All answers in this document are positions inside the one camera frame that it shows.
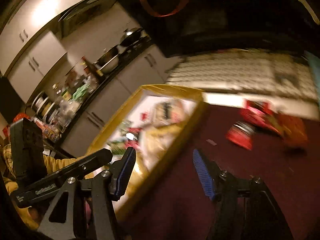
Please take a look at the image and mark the red black snack packet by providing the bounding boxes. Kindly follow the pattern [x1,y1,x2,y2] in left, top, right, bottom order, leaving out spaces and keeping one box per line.
[226,121,254,150]

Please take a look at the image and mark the dark red snack bag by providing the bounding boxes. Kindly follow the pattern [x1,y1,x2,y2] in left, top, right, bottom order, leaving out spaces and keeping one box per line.
[278,114,308,150]

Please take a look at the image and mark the red wrapper snack packet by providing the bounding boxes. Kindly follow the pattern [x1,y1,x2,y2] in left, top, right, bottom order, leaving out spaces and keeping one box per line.
[240,100,283,136]

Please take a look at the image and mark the clear cracker pack yellow edge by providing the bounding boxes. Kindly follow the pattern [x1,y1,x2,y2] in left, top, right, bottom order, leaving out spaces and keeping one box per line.
[151,99,189,127]

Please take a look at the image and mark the yellow sleeved forearm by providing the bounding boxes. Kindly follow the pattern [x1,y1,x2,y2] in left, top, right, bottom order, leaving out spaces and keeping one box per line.
[1,144,81,231]

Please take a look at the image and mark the yellow cardboard tray box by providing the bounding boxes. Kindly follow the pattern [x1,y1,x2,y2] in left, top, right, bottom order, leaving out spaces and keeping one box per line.
[86,85,206,222]

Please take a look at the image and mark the tan chips bag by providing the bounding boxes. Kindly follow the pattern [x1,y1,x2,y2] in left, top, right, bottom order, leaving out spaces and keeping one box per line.
[139,123,183,171]

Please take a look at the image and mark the dark red table mat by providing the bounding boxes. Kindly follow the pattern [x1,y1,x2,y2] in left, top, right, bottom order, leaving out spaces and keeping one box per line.
[121,104,319,239]

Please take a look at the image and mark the stack of plates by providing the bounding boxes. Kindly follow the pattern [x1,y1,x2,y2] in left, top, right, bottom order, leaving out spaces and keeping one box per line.
[31,91,59,124]

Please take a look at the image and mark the green cloth on counter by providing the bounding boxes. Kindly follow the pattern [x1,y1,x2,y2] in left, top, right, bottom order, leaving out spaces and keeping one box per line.
[72,84,90,102]

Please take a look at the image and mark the dark glass bottle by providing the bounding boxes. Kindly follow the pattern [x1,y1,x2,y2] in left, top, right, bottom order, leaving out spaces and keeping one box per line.
[82,56,104,82]

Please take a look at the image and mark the metal bowl on counter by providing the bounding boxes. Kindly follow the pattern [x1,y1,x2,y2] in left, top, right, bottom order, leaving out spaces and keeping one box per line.
[93,45,119,74]

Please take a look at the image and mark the white lower cabinets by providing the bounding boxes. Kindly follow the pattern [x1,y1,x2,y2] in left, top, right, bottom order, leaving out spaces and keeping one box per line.
[59,45,182,157]

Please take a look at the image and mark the white upper cabinet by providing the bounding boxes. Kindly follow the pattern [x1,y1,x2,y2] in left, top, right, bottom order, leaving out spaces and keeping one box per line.
[1,0,83,101]

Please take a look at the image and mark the beige mechanical keyboard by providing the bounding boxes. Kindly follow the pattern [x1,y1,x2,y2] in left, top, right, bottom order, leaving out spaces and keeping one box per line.
[166,49,318,102]

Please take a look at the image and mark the black wok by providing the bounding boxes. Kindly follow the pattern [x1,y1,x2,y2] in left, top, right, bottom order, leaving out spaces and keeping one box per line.
[119,28,144,47]

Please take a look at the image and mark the blue book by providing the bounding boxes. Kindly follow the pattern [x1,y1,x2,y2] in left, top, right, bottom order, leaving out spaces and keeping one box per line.
[306,51,320,102]

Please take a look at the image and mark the range hood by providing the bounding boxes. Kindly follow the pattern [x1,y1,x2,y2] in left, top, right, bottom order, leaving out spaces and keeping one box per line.
[58,0,116,38]

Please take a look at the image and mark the black computer monitor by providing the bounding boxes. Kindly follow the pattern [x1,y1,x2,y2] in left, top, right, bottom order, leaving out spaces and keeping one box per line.
[116,0,319,57]

